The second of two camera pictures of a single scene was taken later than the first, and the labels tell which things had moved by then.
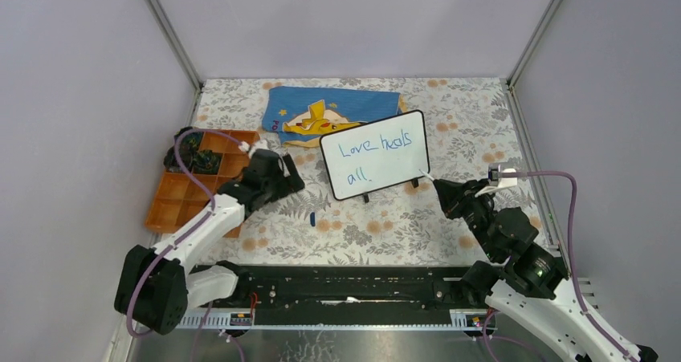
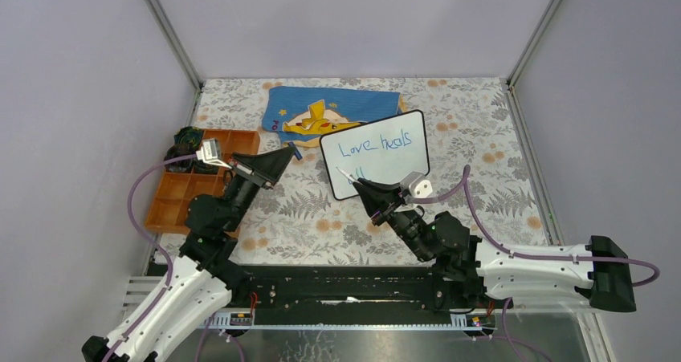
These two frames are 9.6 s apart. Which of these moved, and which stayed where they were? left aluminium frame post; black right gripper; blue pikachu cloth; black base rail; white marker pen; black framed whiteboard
Moved: black right gripper; white marker pen
Stayed: blue pikachu cloth; black framed whiteboard; left aluminium frame post; black base rail
